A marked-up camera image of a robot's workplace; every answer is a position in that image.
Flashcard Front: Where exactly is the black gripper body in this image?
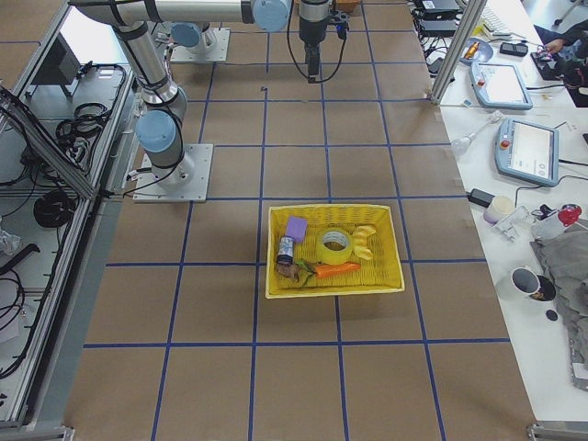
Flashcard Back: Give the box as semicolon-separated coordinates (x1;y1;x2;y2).
304;42;321;76

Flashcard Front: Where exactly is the yellow tape roll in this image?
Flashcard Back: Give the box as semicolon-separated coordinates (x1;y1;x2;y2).
316;228;353;266

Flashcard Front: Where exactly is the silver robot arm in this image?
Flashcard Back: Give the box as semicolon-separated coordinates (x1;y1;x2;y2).
69;1;223;200
69;1;348;90

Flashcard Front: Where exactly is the brown wicker basket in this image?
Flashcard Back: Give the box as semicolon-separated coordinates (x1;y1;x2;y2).
335;0;361;13

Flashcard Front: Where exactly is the purple block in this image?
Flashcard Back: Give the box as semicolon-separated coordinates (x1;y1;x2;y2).
285;216;308;243

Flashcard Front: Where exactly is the yellow toy banana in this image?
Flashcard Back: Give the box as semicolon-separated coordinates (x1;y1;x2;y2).
352;225;377;261

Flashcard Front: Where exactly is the white light bulb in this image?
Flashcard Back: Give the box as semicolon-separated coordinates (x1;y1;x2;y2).
451;110;503;157

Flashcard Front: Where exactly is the blue bowl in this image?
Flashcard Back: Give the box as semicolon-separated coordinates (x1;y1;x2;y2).
459;38;494;65

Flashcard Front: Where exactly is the small labelled can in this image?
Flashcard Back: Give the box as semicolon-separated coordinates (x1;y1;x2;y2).
277;236;295;266

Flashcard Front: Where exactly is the upper teach pendant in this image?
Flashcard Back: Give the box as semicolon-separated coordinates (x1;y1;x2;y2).
469;62;533;110

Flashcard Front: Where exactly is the teach pendant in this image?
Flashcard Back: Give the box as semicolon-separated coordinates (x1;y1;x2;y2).
469;62;533;110
494;119;560;187

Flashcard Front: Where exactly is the orange toy carrot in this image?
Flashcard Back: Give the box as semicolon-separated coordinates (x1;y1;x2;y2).
313;262;361;279

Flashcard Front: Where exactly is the brown toy item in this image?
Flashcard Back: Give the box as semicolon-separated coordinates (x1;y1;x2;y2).
277;264;302;282

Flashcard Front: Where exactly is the yellow woven basket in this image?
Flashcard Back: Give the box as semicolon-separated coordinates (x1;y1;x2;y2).
266;204;405;299

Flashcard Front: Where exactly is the black power adapter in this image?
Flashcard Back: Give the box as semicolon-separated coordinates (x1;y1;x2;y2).
467;188;495;209

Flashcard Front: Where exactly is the lower teach pendant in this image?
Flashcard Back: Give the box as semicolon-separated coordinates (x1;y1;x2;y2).
494;119;560;187

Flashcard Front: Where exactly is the lavender white cup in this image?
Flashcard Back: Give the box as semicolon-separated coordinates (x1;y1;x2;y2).
483;196;515;224

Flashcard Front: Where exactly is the clear plastic part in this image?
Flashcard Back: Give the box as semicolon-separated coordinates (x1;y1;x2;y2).
492;206;535;242

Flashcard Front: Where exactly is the black monitor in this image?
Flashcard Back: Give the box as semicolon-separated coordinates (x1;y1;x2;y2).
27;33;81;97

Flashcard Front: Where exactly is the red round object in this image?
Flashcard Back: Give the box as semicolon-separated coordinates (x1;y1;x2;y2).
558;204;582;228

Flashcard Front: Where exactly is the white black mug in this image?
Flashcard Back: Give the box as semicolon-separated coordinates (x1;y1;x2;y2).
496;266;541;301

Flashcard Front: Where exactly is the grey cloth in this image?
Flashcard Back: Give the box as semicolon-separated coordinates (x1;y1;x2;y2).
530;220;587;390

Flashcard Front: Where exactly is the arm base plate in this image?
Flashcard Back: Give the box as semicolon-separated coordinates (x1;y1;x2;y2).
171;28;231;63
132;143;214;203

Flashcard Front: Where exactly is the aluminium frame post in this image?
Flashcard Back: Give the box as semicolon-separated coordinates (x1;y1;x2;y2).
430;0;487;105

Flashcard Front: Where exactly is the black coiled cable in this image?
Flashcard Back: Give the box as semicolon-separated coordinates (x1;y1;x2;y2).
33;188;74;229

